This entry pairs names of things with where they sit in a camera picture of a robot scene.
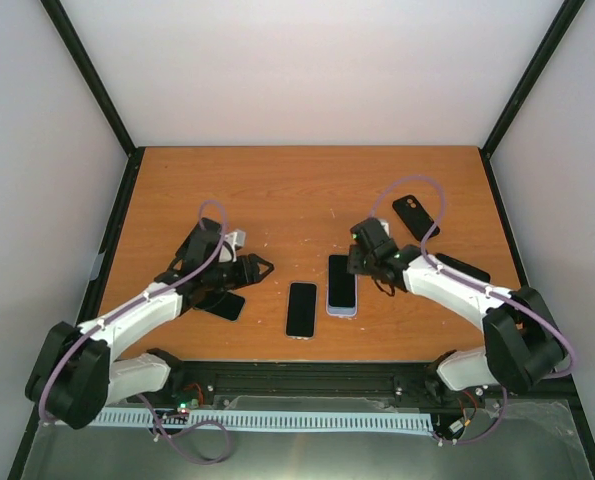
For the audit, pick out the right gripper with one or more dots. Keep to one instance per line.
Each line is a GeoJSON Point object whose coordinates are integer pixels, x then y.
{"type": "Point", "coordinates": [353, 262]}

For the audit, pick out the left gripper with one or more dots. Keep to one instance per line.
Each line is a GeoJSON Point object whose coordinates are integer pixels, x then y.
{"type": "Point", "coordinates": [249, 272]}

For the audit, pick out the black phone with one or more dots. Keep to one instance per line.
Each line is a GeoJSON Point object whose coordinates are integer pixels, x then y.
{"type": "Point", "coordinates": [226, 305]}
{"type": "Point", "coordinates": [341, 281]}
{"type": "Point", "coordinates": [464, 267]}
{"type": "Point", "coordinates": [301, 310]}

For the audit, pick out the lilac phone case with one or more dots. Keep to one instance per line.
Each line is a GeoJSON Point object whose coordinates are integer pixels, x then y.
{"type": "Point", "coordinates": [341, 310]}

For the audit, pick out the clear magsafe phone case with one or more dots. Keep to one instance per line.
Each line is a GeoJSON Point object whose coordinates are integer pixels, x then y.
{"type": "Point", "coordinates": [301, 311]}

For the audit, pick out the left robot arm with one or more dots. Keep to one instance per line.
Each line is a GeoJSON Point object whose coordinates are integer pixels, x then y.
{"type": "Point", "coordinates": [79, 369]}

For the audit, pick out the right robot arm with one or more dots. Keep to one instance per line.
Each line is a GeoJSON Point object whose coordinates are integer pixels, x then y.
{"type": "Point", "coordinates": [521, 344]}

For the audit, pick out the black phone case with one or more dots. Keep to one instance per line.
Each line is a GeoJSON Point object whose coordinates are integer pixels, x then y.
{"type": "Point", "coordinates": [414, 216]}

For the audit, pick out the small circuit board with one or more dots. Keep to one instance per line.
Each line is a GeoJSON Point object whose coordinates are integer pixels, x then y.
{"type": "Point", "coordinates": [184, 400]}

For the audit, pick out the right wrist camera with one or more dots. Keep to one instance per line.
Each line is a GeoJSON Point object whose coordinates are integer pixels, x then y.
{"type": "Point", "coordinates": [385, 225]}

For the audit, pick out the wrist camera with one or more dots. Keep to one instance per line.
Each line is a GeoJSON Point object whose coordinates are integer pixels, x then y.
{"type": "Point", "coordinates": [236, 239]}
{"type": "Point", "coordinates": [385, 225]}

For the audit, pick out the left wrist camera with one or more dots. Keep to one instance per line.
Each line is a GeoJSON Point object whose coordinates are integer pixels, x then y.
{"type": "Point", "coordinates": [236, 239]}

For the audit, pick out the black aluminium front rail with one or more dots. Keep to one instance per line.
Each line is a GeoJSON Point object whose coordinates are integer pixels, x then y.
{"type": "Point", "coordinates": [403, 385]}

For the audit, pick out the light blue cable duct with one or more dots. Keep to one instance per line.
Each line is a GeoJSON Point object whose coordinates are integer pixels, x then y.
{"type": "Point", "coordinates": [269, 421]}

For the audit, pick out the left black frame post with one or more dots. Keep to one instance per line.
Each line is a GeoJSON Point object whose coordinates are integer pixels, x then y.
{"type": "Point", "coordinates": [77, 51]}

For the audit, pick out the black frame post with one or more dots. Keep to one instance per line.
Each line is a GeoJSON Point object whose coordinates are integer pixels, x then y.
{"type": "Point", "coordinates": [548, 45]}
{"type": "Point", "coordinates": [77, 51]}

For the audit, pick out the right black frame post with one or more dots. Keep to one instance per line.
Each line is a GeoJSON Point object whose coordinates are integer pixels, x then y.
{"type": "Point", "coordinates": [548, 45]}

